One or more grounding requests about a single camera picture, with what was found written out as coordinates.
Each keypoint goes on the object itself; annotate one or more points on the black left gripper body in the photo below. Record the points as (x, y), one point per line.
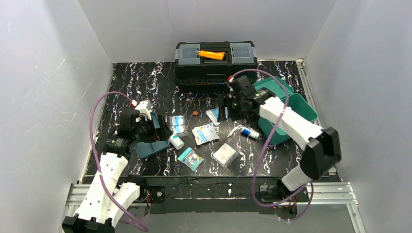
(154, 127)

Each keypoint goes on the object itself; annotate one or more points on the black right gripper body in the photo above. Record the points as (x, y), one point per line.
(227, 105)

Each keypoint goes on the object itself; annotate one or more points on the white medicine bottle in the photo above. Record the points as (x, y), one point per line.
(176, 141)

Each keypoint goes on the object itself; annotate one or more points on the white bandage roll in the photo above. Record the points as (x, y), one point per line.
(250, 133)

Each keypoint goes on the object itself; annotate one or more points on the teal bandage assortment packet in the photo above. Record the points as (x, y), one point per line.
(190, 158)

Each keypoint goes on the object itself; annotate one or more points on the white blue gauze packet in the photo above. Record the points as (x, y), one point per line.
(206, 133)

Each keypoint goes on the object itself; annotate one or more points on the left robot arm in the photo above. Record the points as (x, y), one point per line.
(108, 198)

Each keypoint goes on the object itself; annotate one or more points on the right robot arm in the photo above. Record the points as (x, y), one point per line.
(320, 146)

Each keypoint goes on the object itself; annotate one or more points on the large blue white packet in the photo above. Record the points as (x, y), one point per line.
(215, 116)

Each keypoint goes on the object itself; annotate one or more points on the tweezers in plastic wrap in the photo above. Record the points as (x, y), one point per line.
(234, 130)

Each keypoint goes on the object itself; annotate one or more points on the black toolbox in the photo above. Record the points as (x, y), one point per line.
(192, 69)

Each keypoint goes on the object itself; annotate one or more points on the clear zip bag white pad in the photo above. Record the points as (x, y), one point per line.
(226, 154)

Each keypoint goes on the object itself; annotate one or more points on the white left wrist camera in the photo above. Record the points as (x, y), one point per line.
(144, 108)

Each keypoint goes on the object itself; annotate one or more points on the orange toolbox handle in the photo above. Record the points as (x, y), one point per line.
(211, 55)

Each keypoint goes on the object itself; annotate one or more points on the aluminium rail frame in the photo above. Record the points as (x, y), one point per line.
(330, 203)

